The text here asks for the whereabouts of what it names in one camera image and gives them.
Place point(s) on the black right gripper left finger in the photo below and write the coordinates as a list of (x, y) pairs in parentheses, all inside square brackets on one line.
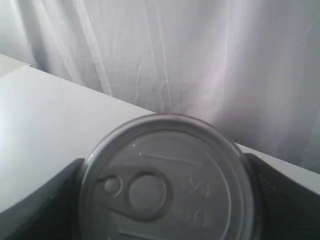
[(50, 212)]

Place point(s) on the white backdrop curtain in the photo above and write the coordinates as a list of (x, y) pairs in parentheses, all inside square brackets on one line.
[(250, 67)]

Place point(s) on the dark can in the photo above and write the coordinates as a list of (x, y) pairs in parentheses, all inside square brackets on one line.
[(166, 177)]

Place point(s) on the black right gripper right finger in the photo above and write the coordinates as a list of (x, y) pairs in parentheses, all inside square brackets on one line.
[(290, 211)]

